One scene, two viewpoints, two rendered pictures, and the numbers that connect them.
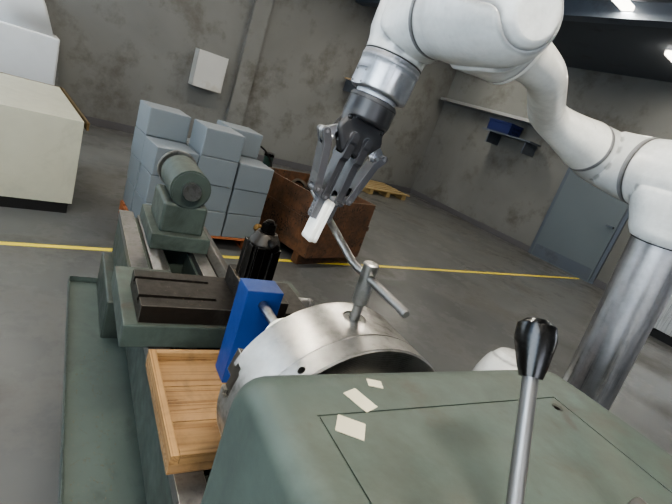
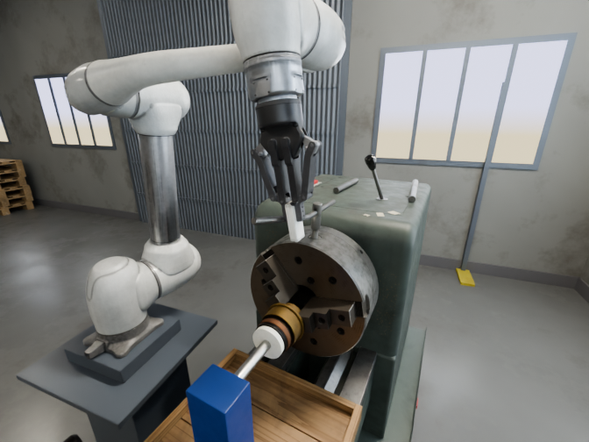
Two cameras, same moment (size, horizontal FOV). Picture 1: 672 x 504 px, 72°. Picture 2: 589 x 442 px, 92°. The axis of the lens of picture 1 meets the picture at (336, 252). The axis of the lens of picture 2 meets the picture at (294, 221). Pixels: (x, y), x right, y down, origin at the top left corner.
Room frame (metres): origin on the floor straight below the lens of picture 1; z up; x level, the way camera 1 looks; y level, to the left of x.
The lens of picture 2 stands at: (0.94, 0.47, 1.50)
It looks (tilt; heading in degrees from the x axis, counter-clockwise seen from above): 20 degrees down; 242
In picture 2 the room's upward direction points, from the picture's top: straight up
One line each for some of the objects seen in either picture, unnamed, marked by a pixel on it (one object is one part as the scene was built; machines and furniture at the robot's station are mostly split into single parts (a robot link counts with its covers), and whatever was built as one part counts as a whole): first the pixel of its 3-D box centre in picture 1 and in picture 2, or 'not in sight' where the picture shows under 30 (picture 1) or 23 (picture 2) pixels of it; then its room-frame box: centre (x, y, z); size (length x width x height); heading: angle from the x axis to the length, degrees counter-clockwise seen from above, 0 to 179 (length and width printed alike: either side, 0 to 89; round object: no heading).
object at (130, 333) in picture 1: (221, 308); not in sight; (1.14, 0.25, 0.90); 0.53 x 0.30 x 0.06; 124
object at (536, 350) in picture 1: (534, 347); (370, 162); (0.34, -0.17, 1.38); 0.04 x 0.03 x 0.05; 34
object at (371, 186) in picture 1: (374, 187); not in sight; (10.18, -0.34, 0.06); 1.40 x 0.96 x 0.13; 131
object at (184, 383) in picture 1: (246, 399); (256, 435); (0.82, 0.08, 0.89); 0.36 x 0.30 x 0.04; 124
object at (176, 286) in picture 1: (223, 300); not in sight; (1.09, 0.24, 0.95); 0.43 x 0.18 x 0.04; 124
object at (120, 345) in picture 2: not in sight; (118, 330); (1.10, -0.50, 0.83); 0.22 x 0.18 x 0.06; 41
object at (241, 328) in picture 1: (248, 331); (223, 435); (0.89, 0.12, 1.00); 0.08 x 0.06 x 0.23; 124
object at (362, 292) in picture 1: (360, 300); (315, 226); (0.60, -0.05, 1.26); 0.02 x 0.02 x 0.12
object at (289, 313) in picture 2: not in sight; (281, 326); (0.73, 0.02, 1.08); 0.09 x 0.09 x 0.09; 34
